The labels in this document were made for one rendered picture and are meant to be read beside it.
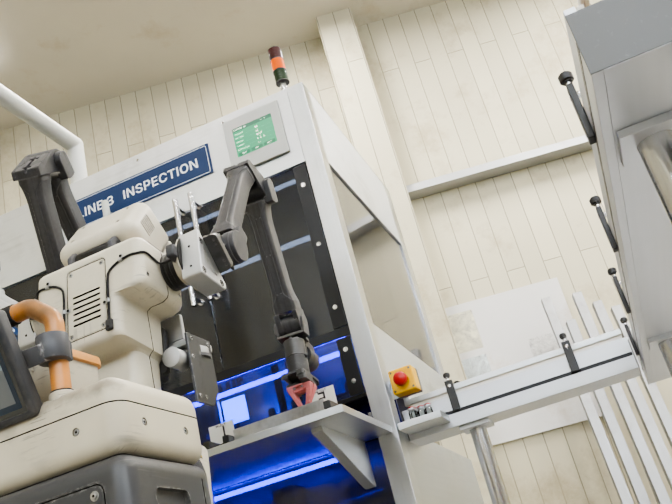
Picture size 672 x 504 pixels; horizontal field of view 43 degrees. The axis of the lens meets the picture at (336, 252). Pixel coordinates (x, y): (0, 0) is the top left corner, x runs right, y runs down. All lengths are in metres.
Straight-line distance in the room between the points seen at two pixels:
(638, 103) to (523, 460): 5.14
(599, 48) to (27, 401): 0.97
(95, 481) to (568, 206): 5.69
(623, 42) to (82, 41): 6.44
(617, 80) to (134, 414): 0.84
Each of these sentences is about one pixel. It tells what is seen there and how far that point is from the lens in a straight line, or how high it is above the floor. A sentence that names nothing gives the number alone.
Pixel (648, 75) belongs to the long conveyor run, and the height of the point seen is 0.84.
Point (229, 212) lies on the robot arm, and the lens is 2.11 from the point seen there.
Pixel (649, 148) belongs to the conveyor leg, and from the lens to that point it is 1.15.
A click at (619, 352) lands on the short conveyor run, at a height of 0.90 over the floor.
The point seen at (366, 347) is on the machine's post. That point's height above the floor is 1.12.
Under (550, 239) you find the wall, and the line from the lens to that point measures 6.61.
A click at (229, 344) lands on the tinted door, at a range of 2.76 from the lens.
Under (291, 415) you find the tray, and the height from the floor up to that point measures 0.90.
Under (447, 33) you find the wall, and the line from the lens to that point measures 7.55.
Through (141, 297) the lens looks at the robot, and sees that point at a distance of 1.87.
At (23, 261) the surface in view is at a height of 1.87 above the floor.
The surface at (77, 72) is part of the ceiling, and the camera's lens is 7.55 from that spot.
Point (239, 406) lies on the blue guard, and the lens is 2.69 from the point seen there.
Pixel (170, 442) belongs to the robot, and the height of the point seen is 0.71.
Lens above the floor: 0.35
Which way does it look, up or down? 24 degrees up
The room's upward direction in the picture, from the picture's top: 15 degrees counter-clockwise
